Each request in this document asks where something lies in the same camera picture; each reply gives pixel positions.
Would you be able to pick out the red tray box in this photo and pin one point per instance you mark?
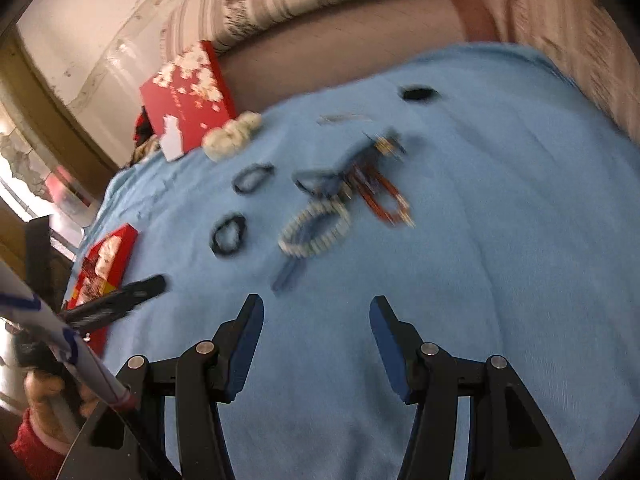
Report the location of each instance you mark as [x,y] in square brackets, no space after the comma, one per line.
[103,267]

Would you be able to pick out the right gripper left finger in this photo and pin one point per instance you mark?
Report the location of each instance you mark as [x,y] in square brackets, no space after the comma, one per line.
[236,342]

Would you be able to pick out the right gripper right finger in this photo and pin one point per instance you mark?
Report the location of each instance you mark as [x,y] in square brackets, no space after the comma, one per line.
[398,345]

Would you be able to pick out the left hand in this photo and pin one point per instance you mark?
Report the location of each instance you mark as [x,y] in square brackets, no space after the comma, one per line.
[46,412]

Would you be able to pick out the dark jewelry pile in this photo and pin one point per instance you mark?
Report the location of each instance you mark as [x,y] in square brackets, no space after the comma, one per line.
[322,184]

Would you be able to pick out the blue ribbon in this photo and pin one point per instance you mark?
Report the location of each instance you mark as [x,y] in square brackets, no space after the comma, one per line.
[287,275]

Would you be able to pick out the blue blanket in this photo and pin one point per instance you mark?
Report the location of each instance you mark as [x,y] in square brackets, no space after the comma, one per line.
[524,242]

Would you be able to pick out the silver hair clip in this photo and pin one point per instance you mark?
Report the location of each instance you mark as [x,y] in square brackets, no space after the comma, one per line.
[334,119]

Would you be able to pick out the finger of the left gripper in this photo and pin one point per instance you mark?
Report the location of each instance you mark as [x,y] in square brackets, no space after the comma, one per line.
[104,311]

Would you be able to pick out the red floral box lid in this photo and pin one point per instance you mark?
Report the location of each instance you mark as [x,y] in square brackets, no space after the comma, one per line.
[186,99]

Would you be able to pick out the small black clip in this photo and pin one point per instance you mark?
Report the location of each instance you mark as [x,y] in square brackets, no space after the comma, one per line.
[420,94]

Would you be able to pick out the dark clothes pile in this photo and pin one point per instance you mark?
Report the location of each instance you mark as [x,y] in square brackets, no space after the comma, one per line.
[145,139]

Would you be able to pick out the cream white scrunchie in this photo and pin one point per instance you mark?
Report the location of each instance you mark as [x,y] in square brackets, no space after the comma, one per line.
[230,139]

